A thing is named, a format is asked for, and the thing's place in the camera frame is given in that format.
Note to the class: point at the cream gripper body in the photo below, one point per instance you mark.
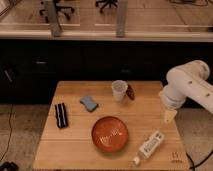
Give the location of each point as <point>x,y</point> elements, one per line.
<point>169,115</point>

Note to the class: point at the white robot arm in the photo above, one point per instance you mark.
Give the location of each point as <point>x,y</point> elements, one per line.
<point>186,81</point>

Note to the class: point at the orange ceramic bowl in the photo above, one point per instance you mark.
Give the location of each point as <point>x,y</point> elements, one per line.
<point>109,134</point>

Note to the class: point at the white plastic bottle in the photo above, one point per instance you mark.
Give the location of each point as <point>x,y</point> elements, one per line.
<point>148,147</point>

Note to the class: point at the dark red brown object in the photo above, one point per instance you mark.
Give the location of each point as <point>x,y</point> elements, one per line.
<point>130,92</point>

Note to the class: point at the blue sponge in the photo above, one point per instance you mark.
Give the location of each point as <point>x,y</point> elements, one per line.
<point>89,103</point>

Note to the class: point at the black office chair right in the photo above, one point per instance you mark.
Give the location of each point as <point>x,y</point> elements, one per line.
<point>110,3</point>

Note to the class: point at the black office chair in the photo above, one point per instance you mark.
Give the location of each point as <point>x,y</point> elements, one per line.
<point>59,9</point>
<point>110,3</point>

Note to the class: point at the black office chair left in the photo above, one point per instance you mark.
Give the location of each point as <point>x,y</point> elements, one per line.
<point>59,9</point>

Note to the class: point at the black device on floor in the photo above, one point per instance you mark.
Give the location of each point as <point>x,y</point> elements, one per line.
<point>9,166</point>

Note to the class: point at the grey metal post right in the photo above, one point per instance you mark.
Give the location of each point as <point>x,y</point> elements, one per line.
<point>121,18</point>

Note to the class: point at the grey metal post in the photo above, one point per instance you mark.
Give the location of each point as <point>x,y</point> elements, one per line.
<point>121,18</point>
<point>53,18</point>

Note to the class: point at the grey metal post left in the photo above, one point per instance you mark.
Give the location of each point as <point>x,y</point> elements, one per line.
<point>53,18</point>

